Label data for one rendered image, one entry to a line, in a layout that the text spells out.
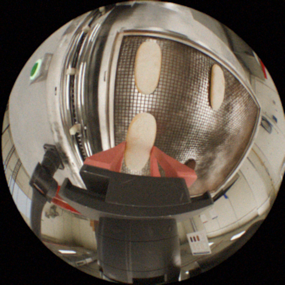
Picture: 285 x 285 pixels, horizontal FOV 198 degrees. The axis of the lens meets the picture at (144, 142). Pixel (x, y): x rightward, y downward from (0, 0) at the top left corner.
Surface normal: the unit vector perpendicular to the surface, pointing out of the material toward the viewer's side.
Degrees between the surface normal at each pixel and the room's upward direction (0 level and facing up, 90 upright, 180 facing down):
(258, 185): 90
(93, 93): 0
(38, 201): 71
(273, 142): 90
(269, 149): 90
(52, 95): 0
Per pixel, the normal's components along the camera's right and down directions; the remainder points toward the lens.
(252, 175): -0.98, 0.01
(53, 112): 0.18, 0.56
